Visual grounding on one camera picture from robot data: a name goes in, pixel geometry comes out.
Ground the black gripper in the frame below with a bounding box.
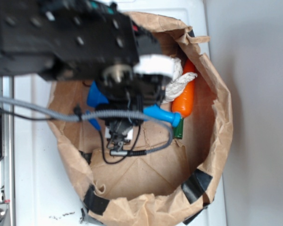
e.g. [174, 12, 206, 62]
[95, 65, 166, 155]

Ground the blue plastic bottle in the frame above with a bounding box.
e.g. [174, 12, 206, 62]
[86, 82, 181, 128]

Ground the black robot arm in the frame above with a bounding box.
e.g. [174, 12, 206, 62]
[0, 0, 173, 156]

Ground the crumpled white paper tissue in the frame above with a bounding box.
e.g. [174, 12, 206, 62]
[162, 57, 198, 104]

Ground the orange toy carrot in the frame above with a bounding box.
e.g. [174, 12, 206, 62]
[171, 58, 196, 139]

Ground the brown paper bag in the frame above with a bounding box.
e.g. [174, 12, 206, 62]
[49, 12, 233, 226]

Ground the thin black cable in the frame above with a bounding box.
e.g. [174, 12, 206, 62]
[0, 100, 142, 165]

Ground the grey braided cable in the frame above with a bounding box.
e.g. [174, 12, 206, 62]
[0, 94, 175, 156]

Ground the aluminium frame rail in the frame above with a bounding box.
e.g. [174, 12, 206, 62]
[0, 75, 16, 226]

